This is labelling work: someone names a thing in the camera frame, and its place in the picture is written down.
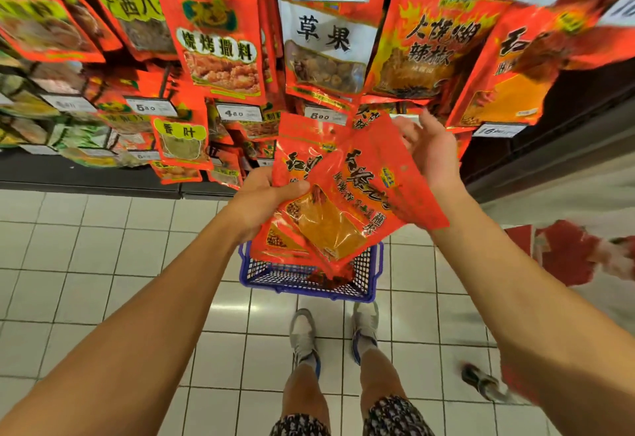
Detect rows of hanging red packets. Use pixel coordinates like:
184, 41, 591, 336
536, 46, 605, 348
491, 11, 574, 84
0, 0, 635, 189

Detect person's right forearm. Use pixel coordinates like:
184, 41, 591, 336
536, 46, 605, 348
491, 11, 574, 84
431, 183, 635, 436

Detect blue plastic basket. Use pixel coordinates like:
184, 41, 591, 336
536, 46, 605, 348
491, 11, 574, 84
238, 241, 385, 304

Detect assorted green brown packets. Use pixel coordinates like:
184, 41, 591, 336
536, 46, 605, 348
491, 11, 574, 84
0, 38, 160, 169

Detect grey shoe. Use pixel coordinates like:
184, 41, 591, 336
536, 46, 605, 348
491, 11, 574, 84
350, 300, 381, 365
288, 308, 323, 378

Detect grey left shoe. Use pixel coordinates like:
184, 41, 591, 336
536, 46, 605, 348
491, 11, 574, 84
288, 308, 323, 378

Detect person's left leg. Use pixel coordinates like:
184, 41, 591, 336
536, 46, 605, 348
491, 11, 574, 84
282, 356, 331, 422

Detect person's left forearm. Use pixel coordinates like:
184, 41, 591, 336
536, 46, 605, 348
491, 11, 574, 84
0, 217, 254, 436

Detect person's right leg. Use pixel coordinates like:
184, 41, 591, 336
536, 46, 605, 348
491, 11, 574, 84
357, 346, 408, 407

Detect dark patterned shorts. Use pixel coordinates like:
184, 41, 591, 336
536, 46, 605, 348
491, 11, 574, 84
269, 396, 436, 436

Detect person's left hand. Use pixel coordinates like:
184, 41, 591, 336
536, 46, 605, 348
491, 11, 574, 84
220, 167, 312, 245

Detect person's right hand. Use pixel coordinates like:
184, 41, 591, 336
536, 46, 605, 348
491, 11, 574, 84
392, 109, 464, 196

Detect grey right shoe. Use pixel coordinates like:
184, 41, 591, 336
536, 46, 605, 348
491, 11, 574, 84
350, 300, 381, 365

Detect person's leg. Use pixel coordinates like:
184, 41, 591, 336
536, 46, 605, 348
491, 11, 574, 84
357, 346, 408, 407
282, 356, 331, 422

